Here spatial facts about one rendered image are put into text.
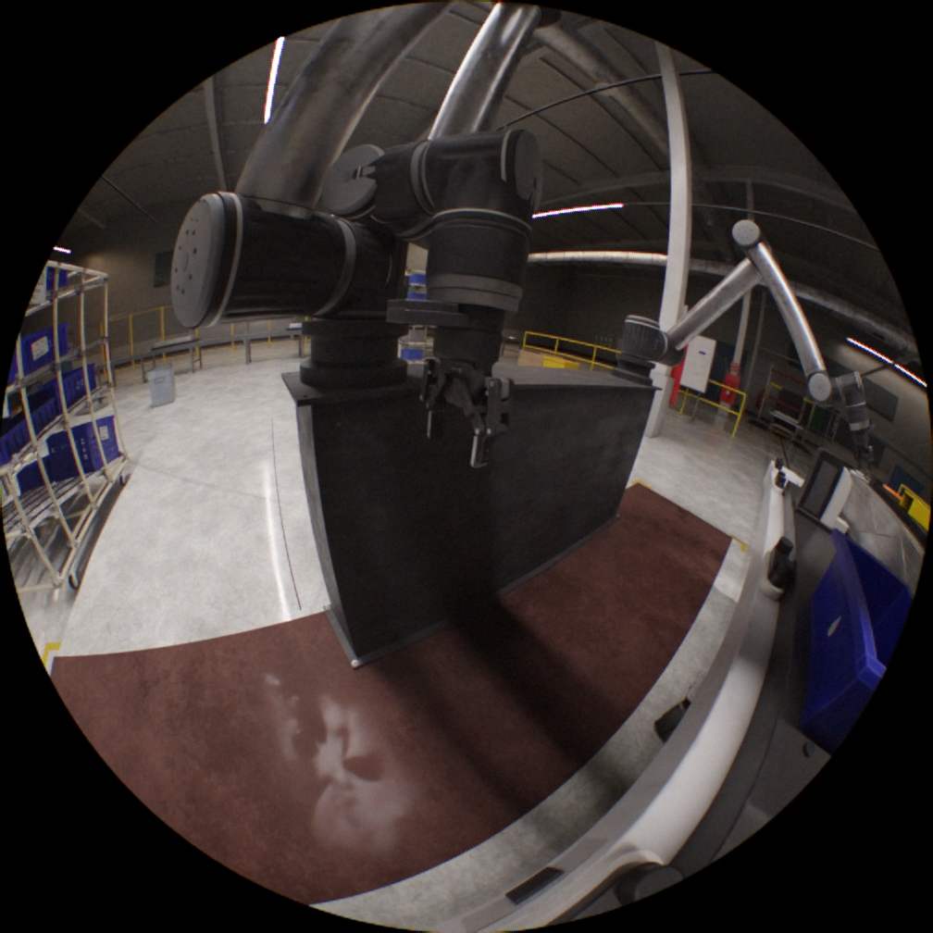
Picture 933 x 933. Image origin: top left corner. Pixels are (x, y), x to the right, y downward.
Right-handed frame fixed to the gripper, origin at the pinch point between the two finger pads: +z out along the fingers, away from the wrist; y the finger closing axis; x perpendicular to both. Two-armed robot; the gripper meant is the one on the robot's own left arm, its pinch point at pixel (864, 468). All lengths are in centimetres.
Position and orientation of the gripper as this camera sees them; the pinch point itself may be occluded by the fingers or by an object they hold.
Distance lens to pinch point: 169.0
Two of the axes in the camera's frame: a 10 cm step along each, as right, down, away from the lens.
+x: 8.2, -2.0, -5.4
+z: 2.1, 9.8, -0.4
